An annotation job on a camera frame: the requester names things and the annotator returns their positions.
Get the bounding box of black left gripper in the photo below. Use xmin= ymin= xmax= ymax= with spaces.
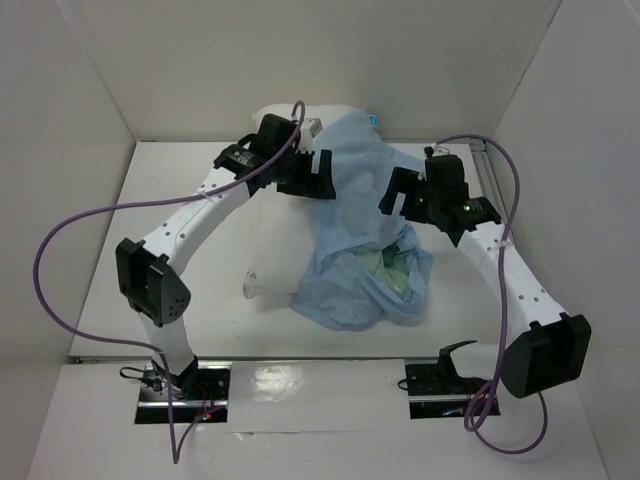
xmin=271 ymin=146 xmax=334 ymax=199

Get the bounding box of white pillow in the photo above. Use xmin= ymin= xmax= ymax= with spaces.
xmin=243 ymin=105 xmax=385 ymax=298

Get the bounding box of light blue pillowcase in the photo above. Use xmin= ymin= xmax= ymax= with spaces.
xmin=292 ymin=110 xmax=433 ymax=331

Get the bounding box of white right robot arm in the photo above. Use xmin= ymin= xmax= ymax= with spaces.
xmin=379 ymin=155 xmax=592 ymax=398

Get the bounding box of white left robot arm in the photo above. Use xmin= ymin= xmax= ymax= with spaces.
xmin=115 ymin=114 xmax=336 ymax=399

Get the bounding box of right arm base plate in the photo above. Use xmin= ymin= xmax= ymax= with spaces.
xmin=397 ymin=340 xmax=486 ymax=420

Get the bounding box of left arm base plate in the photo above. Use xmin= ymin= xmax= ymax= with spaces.
xmin=119 ymin=362 xmax=231 ymax=425

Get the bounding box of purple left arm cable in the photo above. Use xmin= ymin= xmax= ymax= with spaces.
xmin=32 ymin=100 xmax=307 ymax=466

